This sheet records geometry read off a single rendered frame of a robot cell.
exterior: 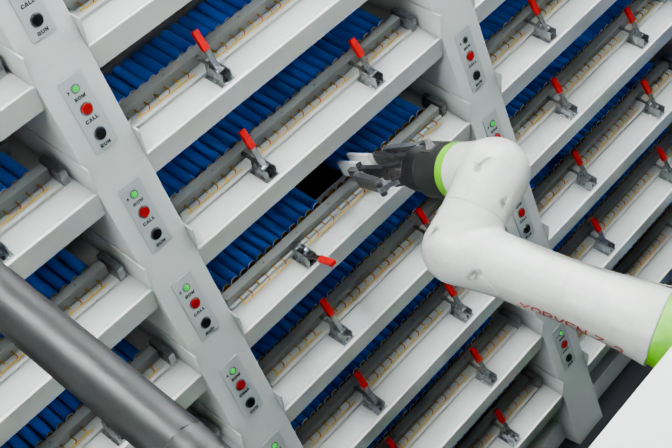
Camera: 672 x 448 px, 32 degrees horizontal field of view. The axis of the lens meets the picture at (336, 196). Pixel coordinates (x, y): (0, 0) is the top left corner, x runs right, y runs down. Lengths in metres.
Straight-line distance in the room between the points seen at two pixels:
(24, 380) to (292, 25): 0.68
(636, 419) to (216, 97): 1.35
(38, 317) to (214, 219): 1.36
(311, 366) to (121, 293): 0.44
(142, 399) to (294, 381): 1.62
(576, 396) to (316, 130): 1.05
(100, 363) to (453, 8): 1.69
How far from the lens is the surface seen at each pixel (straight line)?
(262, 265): 2.01
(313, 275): 2.03
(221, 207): 1.90
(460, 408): 2.47
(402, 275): 2.22
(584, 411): 2.80
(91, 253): 1.90
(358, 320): 2.17
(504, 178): 1.75
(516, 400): 2.69
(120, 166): 1.74
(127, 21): 1.71
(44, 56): 1.64
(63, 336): 0.52
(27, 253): 1.69
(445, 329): 2.36
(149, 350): 1.95
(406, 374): 2.31
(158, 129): 1.79
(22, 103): 1.64
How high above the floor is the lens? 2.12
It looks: 33 degrees down
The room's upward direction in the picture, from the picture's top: 24 degrees counter-clockwise
